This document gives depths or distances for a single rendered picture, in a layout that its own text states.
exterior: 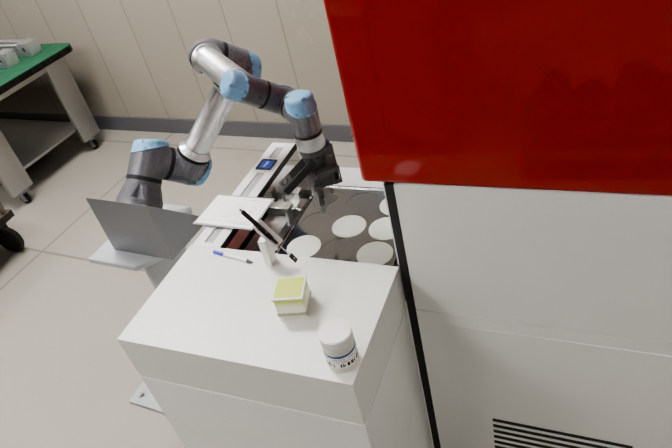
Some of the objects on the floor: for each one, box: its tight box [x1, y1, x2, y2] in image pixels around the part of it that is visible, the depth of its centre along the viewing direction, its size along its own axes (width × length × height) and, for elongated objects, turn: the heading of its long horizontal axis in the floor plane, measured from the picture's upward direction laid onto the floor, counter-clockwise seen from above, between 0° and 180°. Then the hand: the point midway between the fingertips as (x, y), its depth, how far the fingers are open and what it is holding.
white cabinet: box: [141, 308, 433, 448], centre depth 200 cm, size 64×96×82 cm, turn 175°
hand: (321, 210), depth 166 cm, fingers closed
